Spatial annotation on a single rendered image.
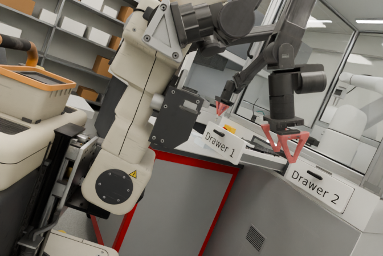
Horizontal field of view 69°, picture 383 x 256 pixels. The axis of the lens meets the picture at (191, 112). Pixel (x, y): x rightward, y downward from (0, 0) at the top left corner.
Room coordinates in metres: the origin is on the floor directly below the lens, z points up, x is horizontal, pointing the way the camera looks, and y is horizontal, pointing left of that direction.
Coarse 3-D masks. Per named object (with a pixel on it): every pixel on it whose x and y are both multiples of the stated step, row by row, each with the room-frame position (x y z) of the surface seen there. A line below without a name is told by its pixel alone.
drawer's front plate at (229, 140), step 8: (208, 128) 1.40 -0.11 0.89; (216, 128) 1.35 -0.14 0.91; (208, 136) 1.38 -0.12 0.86; (216, 136) 1.33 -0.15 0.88; (224, 136) 1.28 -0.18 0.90; (232, 136) 1.24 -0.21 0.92; (208, 144) 1.36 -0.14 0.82; (224, 144) 1.27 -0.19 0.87; (232, 144) 1.22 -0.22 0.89; (240, 144) 1.19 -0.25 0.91; (224, 152) 1.25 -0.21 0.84; (232, 152) 1.21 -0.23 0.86; (240, 152) 1.17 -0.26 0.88; (232, 160) 1.19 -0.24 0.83
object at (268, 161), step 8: (248, 152) 1.23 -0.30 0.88; (256, 152) 1.25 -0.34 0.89; (240, 160) 1.21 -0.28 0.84; (248, 160) 1.23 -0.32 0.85; (256, 160) 1.26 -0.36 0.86; (264, 160) 1.29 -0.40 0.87; (272, 160) 1.32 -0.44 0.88; (280, 160) 1.35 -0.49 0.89; (272, 168) 1.33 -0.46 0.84; (280, 168) 1.36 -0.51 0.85
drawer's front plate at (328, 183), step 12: (300, 168) 1.28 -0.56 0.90; (312, 168) 1.24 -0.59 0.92; (300, 180) 1.26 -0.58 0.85; (312, 180) 1.22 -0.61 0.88; (324, 180) 1.18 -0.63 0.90; (336, 180) 1.14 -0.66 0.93; (312, 192) 1.20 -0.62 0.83; (336, 192) 1.12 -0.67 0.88; (348, 192) 1.09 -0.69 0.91; (336, 204) 1.10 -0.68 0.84
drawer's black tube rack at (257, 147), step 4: (248, 140) 1.51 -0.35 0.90; (252, 144) 1.40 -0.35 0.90; (256, 144) 1.48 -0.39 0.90; (252, 148) 1.29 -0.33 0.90; (256, 148) 1.32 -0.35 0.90; (260, 148) 1.38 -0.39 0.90; (264, 148) 1.44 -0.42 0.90; (260, 152) 1.45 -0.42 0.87; (264, 152) 1.33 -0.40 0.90; (268, 152) 1.36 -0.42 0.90; (272, 152) 1.41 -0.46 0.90
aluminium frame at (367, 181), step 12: (276, 0) 1.83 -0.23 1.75; (276, 12) 1.81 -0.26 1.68; (264, 24) 1.84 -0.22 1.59; (252, 48) 1.86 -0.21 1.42; (252, 60) 1.82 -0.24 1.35; (240, 96) 1.81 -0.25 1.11; (228, 108) 1.86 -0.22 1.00; (240, 120) 1.73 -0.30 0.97; (288, 144) 1.40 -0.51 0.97; (312, 156) 1.28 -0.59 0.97; (324, 156) 1.25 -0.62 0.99; (324, 168) 1.21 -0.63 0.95; (336, 168) 1.18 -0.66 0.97; (348, 168) 1.14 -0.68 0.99; (372, 168) 1.07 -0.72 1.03; (348, 180) 1.12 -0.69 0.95; (360, 180) 1.09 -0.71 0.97; (372, 180) 1.05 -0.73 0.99; (372, 192) 1.04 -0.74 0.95
